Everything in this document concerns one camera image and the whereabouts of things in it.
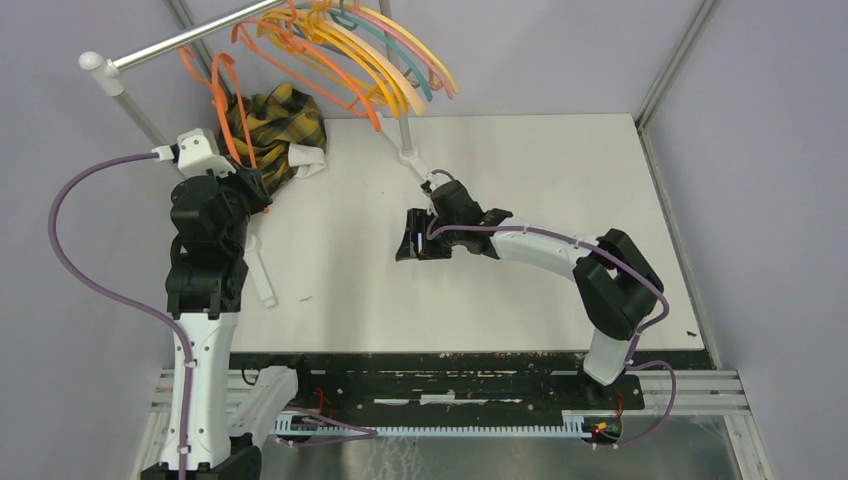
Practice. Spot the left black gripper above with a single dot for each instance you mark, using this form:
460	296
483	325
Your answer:
250	181

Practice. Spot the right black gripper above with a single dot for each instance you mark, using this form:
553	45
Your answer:
416	222

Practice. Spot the yellow plastic hanger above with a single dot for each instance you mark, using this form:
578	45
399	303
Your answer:
421	66

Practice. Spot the pink wire hanger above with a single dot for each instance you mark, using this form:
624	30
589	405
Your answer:
437	69

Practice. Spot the teal wire hanger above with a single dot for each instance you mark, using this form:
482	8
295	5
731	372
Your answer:
394	52

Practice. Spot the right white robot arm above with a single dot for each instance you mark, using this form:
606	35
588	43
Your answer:
621	293

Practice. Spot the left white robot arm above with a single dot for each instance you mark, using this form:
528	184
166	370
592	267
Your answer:
204	288

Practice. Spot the yellow plaid cloth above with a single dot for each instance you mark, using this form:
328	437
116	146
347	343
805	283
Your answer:
289	135

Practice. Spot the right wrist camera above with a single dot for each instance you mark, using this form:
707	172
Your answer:
434	181

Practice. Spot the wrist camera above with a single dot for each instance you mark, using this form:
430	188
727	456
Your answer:
434	181
196	153

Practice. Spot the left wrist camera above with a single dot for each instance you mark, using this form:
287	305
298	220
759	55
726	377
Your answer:
196	153

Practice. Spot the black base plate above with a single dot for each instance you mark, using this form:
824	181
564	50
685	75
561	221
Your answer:
448	389

